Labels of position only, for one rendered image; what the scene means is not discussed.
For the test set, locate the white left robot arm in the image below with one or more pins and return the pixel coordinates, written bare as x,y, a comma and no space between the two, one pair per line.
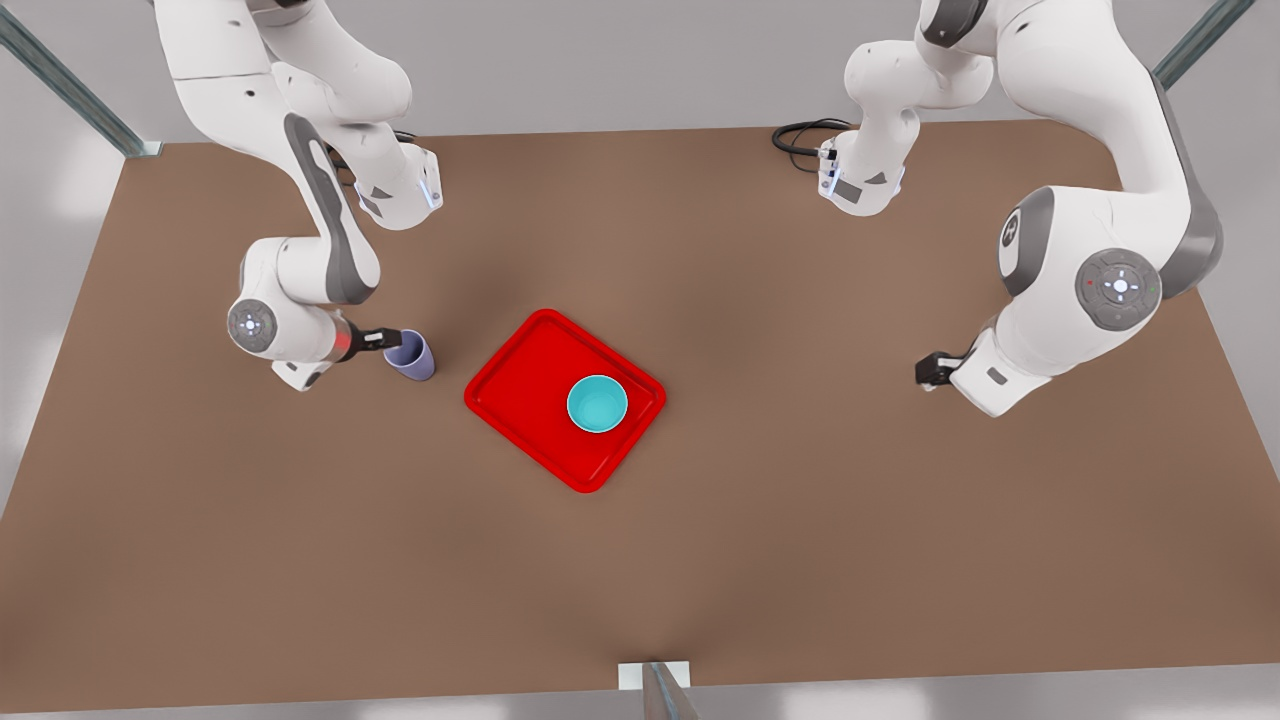
1090,240

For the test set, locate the silver frame post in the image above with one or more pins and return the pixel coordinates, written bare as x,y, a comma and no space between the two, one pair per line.
70,85
1200,40
662,692

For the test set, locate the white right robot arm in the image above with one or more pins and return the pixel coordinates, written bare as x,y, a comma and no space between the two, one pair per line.
300,250

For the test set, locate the red tray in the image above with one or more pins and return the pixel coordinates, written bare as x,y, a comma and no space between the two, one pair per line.
565,400

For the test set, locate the teal bowl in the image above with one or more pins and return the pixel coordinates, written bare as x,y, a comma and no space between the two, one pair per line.
597,404

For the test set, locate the lavender cup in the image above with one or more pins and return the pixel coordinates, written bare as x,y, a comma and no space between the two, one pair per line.
412,356

